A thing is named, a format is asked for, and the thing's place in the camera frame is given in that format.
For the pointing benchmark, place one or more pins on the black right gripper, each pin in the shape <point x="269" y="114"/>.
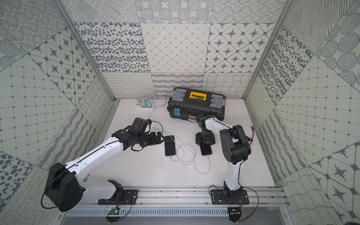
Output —
<point x="212" y="140"/>

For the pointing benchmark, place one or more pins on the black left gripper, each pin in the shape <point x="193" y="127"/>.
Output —
<point x="154" y="138"/>

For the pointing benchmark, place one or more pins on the phone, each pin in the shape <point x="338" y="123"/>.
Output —
<point x="170" y="149"/>
<point x="205" y="148"/>

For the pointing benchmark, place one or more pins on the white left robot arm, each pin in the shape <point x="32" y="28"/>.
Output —
<point x="65" y="185"/>

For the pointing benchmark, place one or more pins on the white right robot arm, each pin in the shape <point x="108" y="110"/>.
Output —
<point x="235" y="146"/>

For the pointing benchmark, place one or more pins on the black yellow toolbox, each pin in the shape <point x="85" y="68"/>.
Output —
<point x="188" y="104"/>

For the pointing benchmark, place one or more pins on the white power strip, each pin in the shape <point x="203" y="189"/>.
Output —
<point x="137" y="106"/>

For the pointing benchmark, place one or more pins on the small black connector board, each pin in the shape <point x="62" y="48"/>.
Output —
<point x="251" y="135"/>

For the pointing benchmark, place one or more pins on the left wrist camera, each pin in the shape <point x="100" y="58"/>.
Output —
<point x="140" y="126"/>

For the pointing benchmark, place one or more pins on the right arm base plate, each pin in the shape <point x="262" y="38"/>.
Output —
<point x="222" y="196"/>

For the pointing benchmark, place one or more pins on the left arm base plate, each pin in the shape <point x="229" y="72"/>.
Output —
<point x="124" y="197"/>

